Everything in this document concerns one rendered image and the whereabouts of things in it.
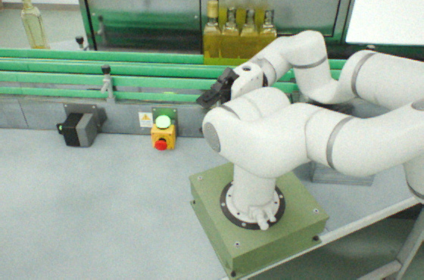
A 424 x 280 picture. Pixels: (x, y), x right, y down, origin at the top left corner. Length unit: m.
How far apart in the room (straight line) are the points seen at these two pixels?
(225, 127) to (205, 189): 0.34
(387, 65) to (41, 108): 1.05
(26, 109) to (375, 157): 1.12
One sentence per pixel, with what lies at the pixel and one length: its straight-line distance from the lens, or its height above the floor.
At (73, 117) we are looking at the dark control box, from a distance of 1.25.
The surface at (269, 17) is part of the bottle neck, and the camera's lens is 1.15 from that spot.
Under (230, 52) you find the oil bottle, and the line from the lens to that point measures 1.18.
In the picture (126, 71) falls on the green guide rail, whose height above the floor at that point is 0.95.
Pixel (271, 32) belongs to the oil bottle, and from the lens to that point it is 1.16.
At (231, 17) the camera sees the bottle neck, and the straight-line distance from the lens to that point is 1.15.
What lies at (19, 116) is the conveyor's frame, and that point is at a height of 0.81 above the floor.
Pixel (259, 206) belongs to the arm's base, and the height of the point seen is 0.90.
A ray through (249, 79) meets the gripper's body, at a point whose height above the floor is 1.16.
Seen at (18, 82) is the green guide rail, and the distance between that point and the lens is 1.32.
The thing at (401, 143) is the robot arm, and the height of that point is 1.25.
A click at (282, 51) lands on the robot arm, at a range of 0.80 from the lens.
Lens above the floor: 1.52
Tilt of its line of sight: 36 degrees down
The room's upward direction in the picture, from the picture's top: straight up
